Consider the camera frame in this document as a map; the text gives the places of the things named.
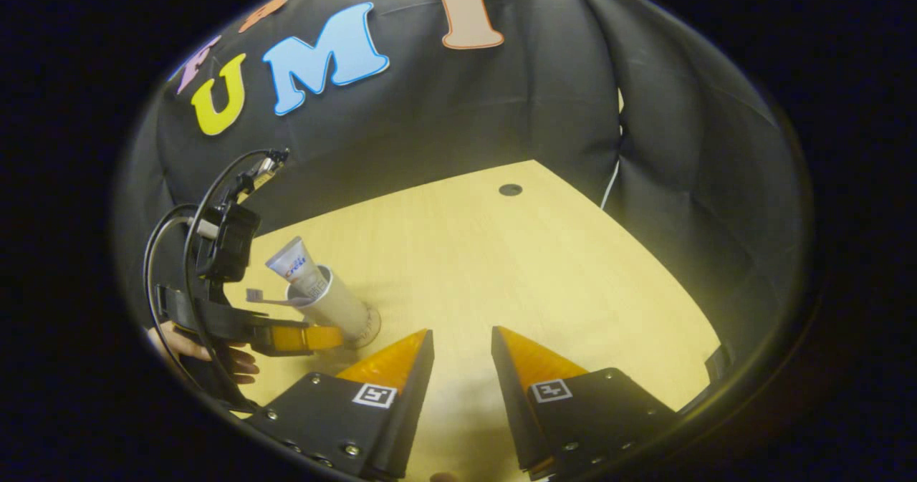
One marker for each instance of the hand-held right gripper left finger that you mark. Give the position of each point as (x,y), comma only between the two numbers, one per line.
(412,403)

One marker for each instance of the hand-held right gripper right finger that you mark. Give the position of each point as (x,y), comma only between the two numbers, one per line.
(512,403)

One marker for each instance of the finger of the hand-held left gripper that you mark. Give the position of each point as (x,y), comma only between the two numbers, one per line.
(308,337)

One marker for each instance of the white cup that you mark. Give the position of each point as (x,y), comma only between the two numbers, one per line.
(344,306)

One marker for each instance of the pale pink toothbrush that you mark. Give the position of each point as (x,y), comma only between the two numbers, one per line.
(261,296)

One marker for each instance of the round wooden coaster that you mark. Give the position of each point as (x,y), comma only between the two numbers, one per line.
(371,328)

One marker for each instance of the white toothpaste tube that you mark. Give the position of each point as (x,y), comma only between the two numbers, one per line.
(295,263)

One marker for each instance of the wooden desktop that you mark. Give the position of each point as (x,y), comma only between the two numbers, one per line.
(537,274)

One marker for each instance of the black desk grommet hole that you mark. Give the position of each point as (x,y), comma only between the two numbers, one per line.
(510,189)

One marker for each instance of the black backdrop cloth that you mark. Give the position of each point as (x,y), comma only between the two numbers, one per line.
(466,109)

